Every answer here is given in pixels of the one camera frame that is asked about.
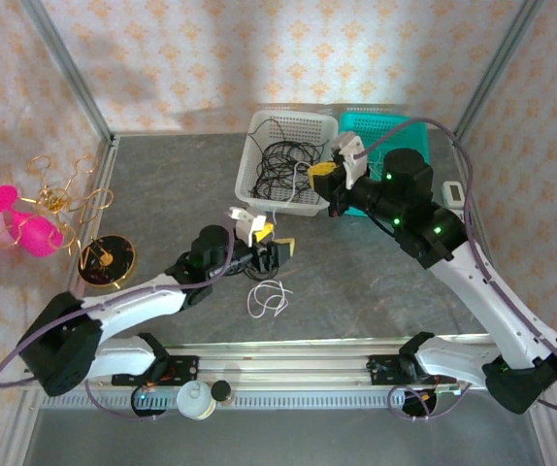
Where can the black round gold-rimmed base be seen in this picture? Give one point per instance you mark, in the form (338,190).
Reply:
(108,272)

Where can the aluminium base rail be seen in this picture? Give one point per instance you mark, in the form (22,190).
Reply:
(283,361)

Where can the black round cap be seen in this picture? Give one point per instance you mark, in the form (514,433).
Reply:
(220,390)

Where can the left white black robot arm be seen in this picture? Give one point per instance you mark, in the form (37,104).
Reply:
(133,306)

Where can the pink goblet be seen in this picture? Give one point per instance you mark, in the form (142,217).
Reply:
(33,235)

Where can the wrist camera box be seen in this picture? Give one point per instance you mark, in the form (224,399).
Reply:
(352,160)
(248,225)

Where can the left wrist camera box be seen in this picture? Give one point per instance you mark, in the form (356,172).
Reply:
(248,225)

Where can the aluminium frame post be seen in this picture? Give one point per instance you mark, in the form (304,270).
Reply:
(67,63)
(498,63)

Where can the teal plastic basket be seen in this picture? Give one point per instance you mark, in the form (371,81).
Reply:
(414,138)

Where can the white round jar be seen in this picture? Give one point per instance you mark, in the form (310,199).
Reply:
(193,400)

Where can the white plastic basket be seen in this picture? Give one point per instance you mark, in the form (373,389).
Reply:
(298,126)

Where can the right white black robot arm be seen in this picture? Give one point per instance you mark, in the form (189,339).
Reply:
(497,320)

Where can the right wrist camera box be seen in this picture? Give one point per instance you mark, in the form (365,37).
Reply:
(352,160)

